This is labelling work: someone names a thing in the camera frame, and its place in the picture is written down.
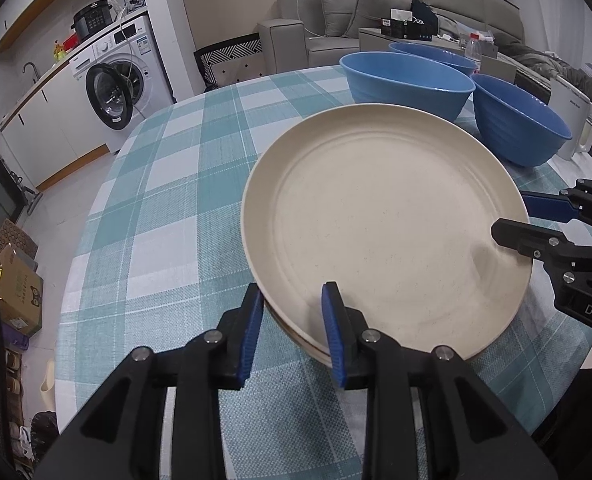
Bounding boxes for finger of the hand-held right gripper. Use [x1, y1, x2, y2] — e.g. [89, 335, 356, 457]
[520, 179, 592, 235]
[490, 216, 592, 288]

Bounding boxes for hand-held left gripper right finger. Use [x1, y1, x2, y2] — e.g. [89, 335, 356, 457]
[321, 281, 559, 480]

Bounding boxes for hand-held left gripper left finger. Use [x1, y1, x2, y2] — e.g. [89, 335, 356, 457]
[36, 282, 265, 480]

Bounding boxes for beige round plate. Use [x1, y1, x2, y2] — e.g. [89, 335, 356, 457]
[276, 322, 335, 367]
[264, 304, 333, 362]
[242, 103, 534, 361]

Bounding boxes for blue bowl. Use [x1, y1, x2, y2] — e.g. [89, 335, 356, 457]
[472, 73, 573, 168]
[339, 51, 477, 122]
[389, 42, 478, 77]

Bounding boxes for white kettle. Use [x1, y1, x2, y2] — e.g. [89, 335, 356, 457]
[548, 77, 592, 162]

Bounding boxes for dark clothing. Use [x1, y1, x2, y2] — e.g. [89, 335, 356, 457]
[514, 42, 592, 107]

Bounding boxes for teal checkered tablecloth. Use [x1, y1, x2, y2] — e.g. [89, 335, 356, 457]
[55, 65, 592, 480]

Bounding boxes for clear plastic water bottle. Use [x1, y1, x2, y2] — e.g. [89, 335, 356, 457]
[463, 32, 484, 64]

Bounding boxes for black cardboard box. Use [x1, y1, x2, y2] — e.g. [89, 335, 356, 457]
[380, 16, 435, 41]

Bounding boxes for purple bag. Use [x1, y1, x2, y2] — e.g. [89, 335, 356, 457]
[0, 280, 30, 356]

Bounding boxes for patterned cardboard box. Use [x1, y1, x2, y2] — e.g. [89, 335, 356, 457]
[0, 217, 45, 337]

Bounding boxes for grey sofa cushion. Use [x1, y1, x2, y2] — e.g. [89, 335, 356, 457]
[315, 0, 365, 39]
[346, 0, 415, 41]

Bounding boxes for stick vacuum cleaner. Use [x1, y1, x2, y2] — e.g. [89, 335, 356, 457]
[9, 169, 45, 214]

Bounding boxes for black white patterned bag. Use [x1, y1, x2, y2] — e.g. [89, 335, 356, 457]
[194, 33, 266, 92]

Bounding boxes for white base cabinets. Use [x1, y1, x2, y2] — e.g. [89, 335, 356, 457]
[0, 62, 112, 191]

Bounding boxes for beige sofa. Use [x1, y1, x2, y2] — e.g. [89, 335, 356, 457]
[256, 0, 592, 111]

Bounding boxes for white washing machine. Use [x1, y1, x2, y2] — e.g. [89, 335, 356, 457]
[68, 13, 175, 154]

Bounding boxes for black pressure cooker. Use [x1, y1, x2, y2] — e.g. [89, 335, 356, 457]
[71, 0, 115, 41]

